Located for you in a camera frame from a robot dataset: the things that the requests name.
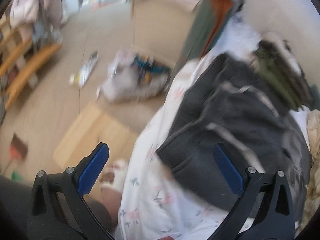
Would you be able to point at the white plastic trash bag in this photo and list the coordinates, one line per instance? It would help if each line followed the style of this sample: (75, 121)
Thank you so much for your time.
(133, 77)

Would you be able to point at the dark grey pants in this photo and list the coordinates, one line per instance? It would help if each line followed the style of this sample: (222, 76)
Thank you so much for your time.
(232, 105)

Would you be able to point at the pale pink puffer jacket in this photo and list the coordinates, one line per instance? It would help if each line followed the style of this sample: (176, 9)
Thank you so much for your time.
(27, 11)

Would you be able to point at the beige crumpled cloth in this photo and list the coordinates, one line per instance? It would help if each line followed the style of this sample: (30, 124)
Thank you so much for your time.
(312, 196)

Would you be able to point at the orange dustpan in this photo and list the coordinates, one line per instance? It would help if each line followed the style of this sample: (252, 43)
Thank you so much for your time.
(18, 149)

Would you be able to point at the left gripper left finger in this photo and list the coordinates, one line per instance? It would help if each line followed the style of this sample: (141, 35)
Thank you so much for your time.
(57, 206)

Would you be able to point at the teal and orange garment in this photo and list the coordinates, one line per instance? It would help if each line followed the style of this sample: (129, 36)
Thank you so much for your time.
(209, 22)

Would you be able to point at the light wooden board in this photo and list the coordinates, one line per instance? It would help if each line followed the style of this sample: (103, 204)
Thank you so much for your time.
(92, 126)

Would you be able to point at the white floral bed sheet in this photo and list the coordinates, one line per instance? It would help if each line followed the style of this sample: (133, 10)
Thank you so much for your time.
(154, 204)

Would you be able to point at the wooden shelf rack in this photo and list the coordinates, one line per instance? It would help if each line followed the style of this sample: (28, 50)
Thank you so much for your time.
(20, 62)

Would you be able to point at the crumpled snack wrapper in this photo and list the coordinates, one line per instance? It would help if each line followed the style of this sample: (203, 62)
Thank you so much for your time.
(80, 78)

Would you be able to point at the cream bedside cabinet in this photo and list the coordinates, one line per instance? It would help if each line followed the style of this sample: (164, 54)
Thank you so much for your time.
(160, 27)

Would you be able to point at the folded olive green pants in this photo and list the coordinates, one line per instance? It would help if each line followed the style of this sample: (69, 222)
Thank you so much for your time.
(279, 72)

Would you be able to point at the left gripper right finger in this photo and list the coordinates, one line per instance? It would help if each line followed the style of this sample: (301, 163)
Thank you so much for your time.
(264, 209)

